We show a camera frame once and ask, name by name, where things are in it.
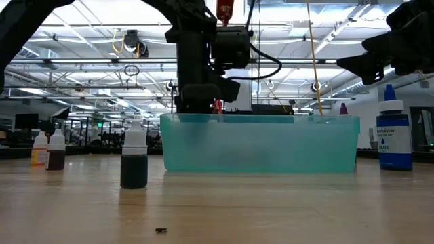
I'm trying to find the red desk lamp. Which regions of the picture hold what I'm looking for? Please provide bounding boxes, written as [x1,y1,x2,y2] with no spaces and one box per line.
[212,0,235,115]

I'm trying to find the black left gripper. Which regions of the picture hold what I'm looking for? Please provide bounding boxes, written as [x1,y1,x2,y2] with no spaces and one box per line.
[165,28,241,115]

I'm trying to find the black ceiling cable reel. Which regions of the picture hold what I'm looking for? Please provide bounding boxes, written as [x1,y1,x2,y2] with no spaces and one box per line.
[123,29,150,58]

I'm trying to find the teal translucent plastic bin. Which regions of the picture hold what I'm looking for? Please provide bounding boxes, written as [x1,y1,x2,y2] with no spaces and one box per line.
[159,113,361,174]

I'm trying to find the black hanging cord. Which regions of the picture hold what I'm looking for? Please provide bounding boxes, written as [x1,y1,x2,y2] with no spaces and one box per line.
[257,0,262,115]

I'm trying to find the small yellow dropper bottle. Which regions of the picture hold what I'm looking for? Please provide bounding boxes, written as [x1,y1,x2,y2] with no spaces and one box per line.
[30,131,50,167]

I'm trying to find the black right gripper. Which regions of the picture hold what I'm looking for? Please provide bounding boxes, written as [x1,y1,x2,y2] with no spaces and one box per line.
[336,0,434,85]

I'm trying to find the yellow cable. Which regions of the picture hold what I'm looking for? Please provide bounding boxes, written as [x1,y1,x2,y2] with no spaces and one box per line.
[306,0,324,117]

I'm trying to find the small dark red dropper bottle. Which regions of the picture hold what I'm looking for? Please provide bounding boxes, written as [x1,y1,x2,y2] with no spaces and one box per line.
[45,128,66,171]

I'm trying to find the black background equipment box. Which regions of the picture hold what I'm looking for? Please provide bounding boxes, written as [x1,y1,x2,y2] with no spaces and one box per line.
[251,104,294,115]

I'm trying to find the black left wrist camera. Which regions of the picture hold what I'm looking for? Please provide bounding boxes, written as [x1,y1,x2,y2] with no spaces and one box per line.
[212,26,252,71]

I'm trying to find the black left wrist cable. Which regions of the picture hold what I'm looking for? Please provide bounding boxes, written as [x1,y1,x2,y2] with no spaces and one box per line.
[225,32,283,81]

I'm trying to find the small dark green dropper bottle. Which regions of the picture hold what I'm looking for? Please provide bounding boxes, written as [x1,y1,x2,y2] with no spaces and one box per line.
[119,119,149,190]

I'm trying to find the black background monitor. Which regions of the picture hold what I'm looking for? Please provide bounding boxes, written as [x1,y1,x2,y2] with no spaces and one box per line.
[14,113,39,130]

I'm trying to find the large blue coloring bottle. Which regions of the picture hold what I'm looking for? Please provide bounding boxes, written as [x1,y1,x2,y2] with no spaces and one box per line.
[376,83,414,171]

